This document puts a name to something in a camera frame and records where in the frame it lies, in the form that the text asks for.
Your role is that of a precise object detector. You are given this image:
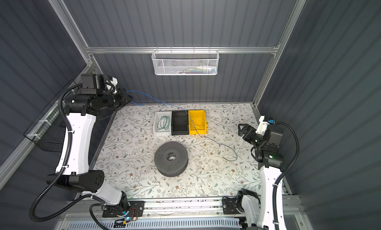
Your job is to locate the blue cable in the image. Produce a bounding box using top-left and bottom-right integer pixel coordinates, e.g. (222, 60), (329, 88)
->
(125, 90), (238, 162)

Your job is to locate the grey perforated spool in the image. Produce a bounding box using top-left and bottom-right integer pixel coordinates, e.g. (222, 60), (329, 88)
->
(154, 141), (189, 177)

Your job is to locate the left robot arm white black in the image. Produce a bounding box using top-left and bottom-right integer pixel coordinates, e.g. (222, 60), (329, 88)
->
(47, 74), (133, 214)

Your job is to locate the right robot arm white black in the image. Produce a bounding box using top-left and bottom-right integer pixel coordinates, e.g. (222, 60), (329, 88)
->
(236, 122), (286, 230)

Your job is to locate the white plastic bin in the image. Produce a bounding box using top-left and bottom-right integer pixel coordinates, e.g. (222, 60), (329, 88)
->
(153, 111), (172, 136)

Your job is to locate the yellow plastic bin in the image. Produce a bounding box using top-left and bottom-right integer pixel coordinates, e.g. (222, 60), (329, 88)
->
(188, 110), (207, 135)

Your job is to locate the black plastic bin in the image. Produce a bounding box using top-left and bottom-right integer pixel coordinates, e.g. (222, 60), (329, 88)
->
(171, 111), (189, 136)

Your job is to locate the white vented strip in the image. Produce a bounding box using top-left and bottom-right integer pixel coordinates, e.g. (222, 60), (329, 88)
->
(66, 217), (243, 230)

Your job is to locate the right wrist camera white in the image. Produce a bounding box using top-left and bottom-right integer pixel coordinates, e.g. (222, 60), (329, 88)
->
(256, 115), (275, 136)

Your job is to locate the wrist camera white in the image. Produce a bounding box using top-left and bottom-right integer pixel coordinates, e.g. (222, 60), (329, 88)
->
(105, 77), (118, 93)
(256, 115), (275, 136)

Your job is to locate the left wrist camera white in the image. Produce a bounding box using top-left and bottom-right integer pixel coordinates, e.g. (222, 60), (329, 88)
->
(105, 77), (118, 93)

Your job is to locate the green cable coil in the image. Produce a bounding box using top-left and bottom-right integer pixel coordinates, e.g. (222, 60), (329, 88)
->
(157, 115), (171, 131)

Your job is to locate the white wire mesh basket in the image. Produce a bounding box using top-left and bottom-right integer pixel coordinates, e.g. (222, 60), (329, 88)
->
(151, 51), (220, 76)

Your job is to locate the black wire basket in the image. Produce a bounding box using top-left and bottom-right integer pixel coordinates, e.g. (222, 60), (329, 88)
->
(23, 80), (109, 155)

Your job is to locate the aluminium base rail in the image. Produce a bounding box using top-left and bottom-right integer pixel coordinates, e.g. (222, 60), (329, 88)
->
(59, 195), (306, 221)

